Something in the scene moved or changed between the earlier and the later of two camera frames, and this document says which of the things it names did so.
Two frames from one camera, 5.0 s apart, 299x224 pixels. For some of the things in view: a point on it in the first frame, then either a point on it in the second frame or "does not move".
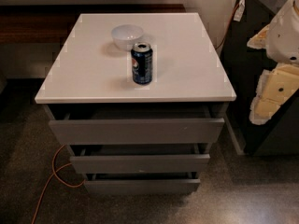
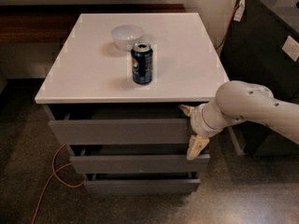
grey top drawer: [136, 124] does not move
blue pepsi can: [142, 63] does not move
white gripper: [285, 36] to [198, 121]
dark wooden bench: [53, 23] does not move
